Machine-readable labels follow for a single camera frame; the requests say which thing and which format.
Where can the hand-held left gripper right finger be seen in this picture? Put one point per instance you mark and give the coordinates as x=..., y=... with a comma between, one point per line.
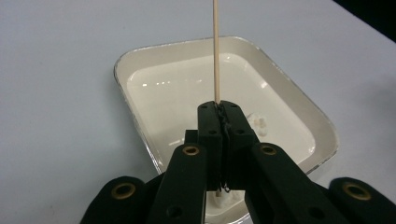
x=264, y=180

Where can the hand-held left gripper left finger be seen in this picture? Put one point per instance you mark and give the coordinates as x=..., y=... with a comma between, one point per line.
x=186, y=180

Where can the small white marshmallow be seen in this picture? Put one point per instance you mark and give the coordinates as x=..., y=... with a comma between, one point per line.
x=260, y=123

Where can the white square tray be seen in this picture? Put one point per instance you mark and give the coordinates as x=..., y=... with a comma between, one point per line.
x=174, y=93

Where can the thin wooden skewer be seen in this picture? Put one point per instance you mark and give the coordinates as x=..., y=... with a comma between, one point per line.
x=216, y=46

